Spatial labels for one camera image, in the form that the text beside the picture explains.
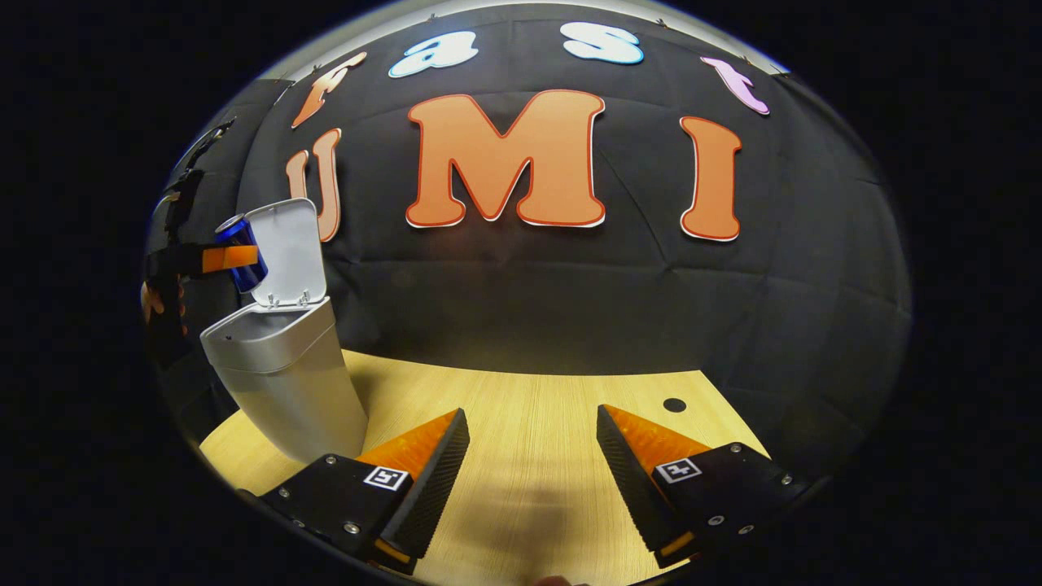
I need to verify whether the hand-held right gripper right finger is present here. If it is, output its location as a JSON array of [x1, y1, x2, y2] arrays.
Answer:
[[597, 405, 831, 569]]

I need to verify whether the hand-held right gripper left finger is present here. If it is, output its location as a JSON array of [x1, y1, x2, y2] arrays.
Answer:
[[262, 407, 471, 575]]

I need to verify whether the black backdrop cloth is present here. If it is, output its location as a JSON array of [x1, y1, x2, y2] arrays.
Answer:
[[147, 4, 913, 481]]

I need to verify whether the white desktop garbage bin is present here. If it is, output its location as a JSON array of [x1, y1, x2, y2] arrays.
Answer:
[[199, 198, 369, 463]]

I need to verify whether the blue pop can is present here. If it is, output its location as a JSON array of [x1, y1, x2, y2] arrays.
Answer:
[[214, 214, 269, 294]]

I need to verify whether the wooden desktop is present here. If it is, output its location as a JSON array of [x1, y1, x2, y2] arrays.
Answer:
[[199, 350, 770, 586]]

